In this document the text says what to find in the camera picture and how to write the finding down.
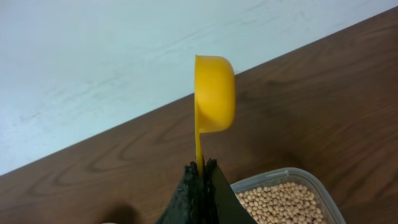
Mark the soybeans in container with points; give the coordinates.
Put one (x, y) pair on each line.
(288, 203)

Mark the clear plastic container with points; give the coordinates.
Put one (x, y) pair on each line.
(280, 176)

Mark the yellow measuring scoop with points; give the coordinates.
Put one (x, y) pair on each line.
(214, 99)

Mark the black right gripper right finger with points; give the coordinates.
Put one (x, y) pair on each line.
(221, 205)

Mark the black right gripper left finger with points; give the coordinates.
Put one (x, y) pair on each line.
(186, 202)

